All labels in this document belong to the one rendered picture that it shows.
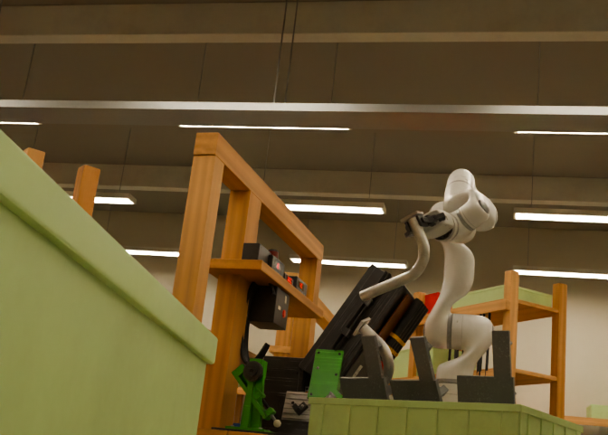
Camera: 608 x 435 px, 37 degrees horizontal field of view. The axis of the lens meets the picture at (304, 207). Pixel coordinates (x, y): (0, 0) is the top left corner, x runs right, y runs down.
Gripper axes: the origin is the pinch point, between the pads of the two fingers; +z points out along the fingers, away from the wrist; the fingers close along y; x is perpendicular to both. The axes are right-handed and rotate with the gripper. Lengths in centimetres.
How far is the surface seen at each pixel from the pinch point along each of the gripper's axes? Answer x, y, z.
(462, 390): 44.6, -7.5, -1.1
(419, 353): 31.9, -12.2, 4.3
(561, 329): 6, -102, -400
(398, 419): 46, -21, 12
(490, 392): 47.8, -0.8, -1.6
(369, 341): 23.0, -25.4, 2.7
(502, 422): 56, 5, 13
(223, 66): -361, -314, -472
